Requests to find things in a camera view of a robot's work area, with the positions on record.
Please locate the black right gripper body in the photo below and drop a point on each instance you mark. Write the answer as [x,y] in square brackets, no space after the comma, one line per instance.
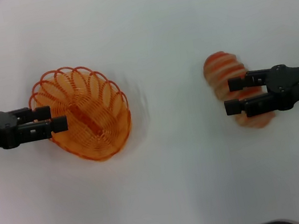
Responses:
[286,85]

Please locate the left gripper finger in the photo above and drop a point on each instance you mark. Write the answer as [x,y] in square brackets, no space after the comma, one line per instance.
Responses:
[39,114]
[40,130]

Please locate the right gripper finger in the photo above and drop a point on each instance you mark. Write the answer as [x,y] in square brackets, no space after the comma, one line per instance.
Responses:
[237,84]
[255,105]

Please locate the striped orange bread loaf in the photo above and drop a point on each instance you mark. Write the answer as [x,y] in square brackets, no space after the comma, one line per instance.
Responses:
[220,64]

